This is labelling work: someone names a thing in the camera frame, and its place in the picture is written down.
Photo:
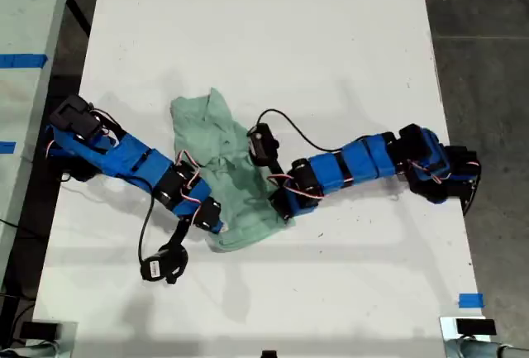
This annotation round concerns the small black block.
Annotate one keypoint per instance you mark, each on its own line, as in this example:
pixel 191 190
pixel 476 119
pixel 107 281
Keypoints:
pixel 269 354

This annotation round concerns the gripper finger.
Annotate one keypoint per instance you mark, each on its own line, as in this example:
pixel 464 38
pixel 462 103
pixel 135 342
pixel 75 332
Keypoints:
pixel 287 221
pixel 217 227

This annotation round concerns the pale green T-shirt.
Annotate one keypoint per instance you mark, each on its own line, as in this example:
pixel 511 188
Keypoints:
pixel 198 126

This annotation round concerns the short black camera stalk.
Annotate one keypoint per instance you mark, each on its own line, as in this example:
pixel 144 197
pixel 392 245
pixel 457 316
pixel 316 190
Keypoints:
pixel 277 169
pixel 179 232

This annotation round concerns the pale side table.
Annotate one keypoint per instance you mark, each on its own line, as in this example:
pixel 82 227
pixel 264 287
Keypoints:
pixel 25 10

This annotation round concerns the black camera box white label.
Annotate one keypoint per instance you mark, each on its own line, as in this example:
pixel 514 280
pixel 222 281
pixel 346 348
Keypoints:
pixel 159 266

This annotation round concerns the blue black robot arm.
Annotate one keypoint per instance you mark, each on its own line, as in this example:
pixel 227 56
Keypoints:
pixel 359 159
pixel 132 159

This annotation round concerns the small black box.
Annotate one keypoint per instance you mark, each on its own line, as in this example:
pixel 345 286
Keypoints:
pixel 475 326
pixel 39 330

